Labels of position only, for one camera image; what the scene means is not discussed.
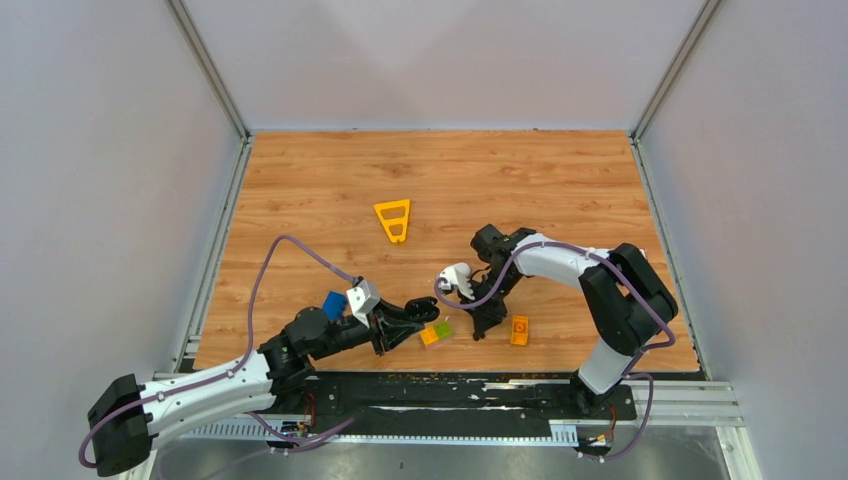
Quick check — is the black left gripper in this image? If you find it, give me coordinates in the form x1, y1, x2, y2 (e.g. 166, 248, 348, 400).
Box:
310, 297, 425, 361

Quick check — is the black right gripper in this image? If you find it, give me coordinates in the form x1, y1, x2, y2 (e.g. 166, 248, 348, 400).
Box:
457, 269, 520, 336

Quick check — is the black earbud charging case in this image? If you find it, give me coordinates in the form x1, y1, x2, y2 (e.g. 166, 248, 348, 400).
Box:
404, 296, 440, 324

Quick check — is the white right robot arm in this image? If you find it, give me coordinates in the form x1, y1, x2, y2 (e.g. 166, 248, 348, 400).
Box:
440, 225, 679, 418

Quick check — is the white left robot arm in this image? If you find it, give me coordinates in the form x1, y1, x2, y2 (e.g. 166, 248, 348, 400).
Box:
79, 297, 440, 477

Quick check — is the orange green toy brick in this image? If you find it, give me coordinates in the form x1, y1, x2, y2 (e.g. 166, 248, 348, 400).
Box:
419, 321, 453, 346

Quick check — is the orange arch toy block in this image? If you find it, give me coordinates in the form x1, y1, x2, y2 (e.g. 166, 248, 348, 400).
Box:
510, 315, 529, 346

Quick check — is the blue toy brick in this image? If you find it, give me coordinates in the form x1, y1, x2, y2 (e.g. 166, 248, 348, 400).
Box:
321, 291, 348, 322

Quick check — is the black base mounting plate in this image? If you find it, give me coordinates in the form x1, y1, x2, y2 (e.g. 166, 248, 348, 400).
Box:
261, 371, 637, 436

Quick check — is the yellow triangular toy block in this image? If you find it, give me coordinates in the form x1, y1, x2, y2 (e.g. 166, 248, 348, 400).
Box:
373, 199, 411, 245

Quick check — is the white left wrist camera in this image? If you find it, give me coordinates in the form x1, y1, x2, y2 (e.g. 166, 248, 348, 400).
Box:
345, 277, 381, 327

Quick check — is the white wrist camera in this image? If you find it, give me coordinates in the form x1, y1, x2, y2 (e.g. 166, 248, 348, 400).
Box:
345, 277, 381, 327
435, 262, 475, 301

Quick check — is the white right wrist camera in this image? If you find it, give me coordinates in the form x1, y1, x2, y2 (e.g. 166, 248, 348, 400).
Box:
435, 262, 475, 301

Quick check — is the white slotted cable duct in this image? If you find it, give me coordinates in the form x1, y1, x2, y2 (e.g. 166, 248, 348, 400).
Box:
181, 417, 579, 447

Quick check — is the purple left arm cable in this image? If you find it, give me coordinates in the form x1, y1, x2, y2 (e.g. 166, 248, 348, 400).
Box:
78, 235, 362, 470

